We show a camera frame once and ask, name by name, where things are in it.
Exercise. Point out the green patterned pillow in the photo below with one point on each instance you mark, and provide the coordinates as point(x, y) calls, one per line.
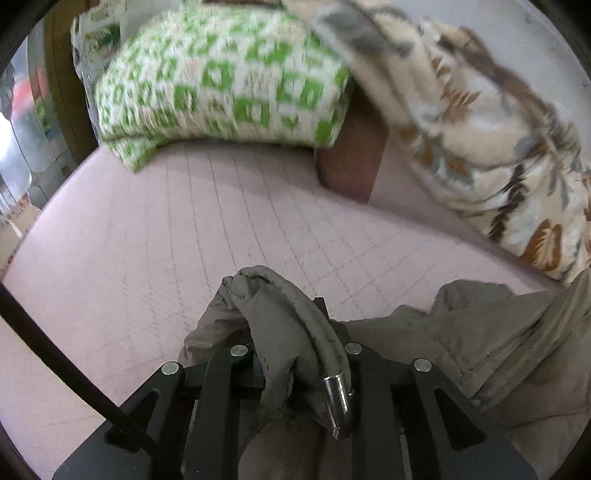
point(221, 83)

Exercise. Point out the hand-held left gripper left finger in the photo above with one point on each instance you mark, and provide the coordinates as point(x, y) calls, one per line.
point(226, 383)

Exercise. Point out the brown cushion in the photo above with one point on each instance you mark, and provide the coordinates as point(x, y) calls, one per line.
point(355, 157)

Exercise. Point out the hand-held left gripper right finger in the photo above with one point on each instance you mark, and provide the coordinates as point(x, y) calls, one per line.
point(364, 383)

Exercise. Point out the olive quilted hooded jacket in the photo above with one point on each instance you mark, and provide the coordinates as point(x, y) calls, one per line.
point(286, 323)

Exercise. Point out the pink quilted sofa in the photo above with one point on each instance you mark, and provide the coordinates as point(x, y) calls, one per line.
point(184, 230)

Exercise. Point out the leaf printed blanket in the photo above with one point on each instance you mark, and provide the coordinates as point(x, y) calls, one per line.
point(461, 129)

